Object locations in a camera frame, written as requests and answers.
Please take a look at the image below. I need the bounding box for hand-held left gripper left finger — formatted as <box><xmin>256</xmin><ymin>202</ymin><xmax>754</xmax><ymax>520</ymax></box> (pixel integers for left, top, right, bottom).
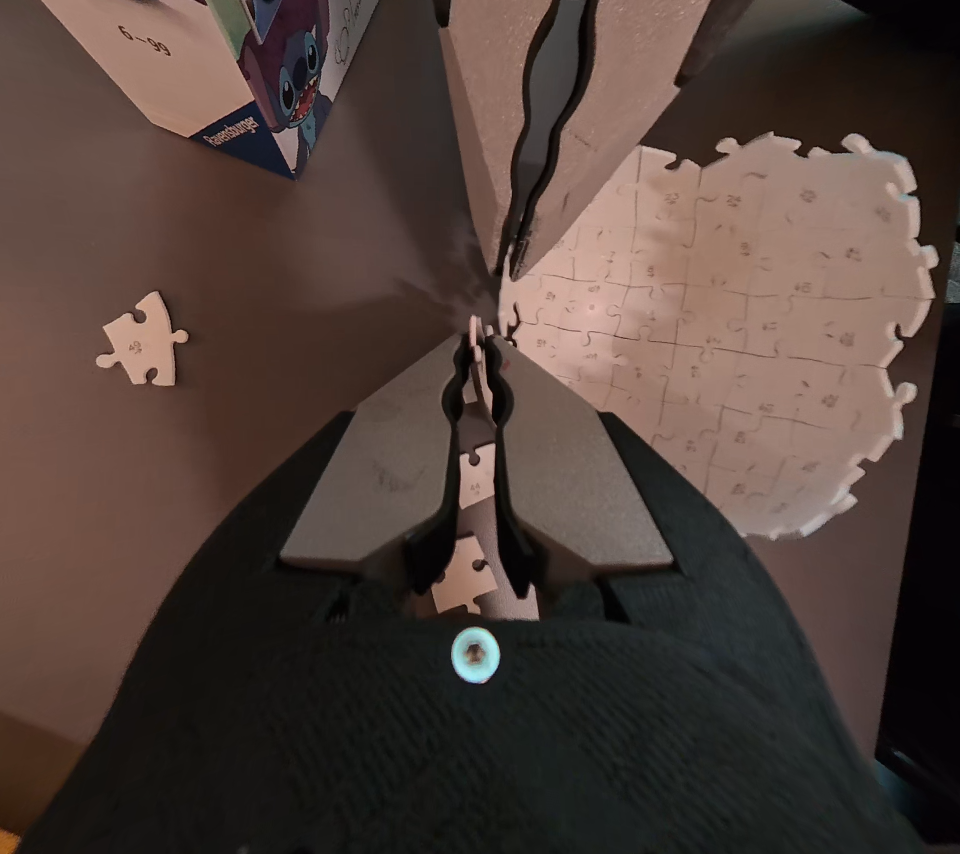
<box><xmin>277</xmin><ymin>332</ymin><xmax>481</xmax><ymax>596</ymax></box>

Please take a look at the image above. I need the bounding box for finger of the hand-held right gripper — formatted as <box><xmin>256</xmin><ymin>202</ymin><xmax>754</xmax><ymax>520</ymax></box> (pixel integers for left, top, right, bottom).
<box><xmin>414</xmin><ymin>0</ymin><xmax>582</xmax><ymax>278</ymax></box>
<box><xmin>513</xmin><ymin>0</ymin><xmax>826</xmax><ymax>281</ymax></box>

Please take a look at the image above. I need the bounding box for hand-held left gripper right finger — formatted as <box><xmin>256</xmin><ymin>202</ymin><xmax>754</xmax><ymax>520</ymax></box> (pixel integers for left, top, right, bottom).
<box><xmin>483</xmin><ymin>332</ymin><xmax>675</xmax><ymax>604</ymax></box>

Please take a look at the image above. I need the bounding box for white and blue puzzle piece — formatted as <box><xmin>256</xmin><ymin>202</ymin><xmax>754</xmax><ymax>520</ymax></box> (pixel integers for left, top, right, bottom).
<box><xmin>461</xmin><ymin>314</ymin><xmax>498</xmax><ymax>413</ymax></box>

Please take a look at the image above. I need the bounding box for partly built white puzzle ball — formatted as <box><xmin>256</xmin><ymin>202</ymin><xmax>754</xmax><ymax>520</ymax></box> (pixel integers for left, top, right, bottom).
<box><xmin>498</xmin><ymin>132</ymin><xmax>940</xmax><ymax>542</ymax></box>

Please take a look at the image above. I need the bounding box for loose white puzzle piece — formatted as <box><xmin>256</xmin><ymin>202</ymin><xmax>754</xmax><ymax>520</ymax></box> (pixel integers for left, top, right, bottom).
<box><xmin>457</xmin><ymin>443</ymin><xmax>498</xmax><ymax>512</ymax></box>
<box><xmin>429</xmin><ymin>533</ymin><xmax>501</xmax><ymax>617</ymax></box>
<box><xmin>95</xmin><ymin>290</ymin><xmax>190</xmax><ymax>388</ymax></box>

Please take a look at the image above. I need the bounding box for cartoon printed puzzle box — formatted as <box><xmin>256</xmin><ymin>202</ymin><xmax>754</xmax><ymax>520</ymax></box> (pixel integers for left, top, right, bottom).
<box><xmin>0</xmin><ymin>0</ymin><xmax>417</xmax><ymax>182</ymax></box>

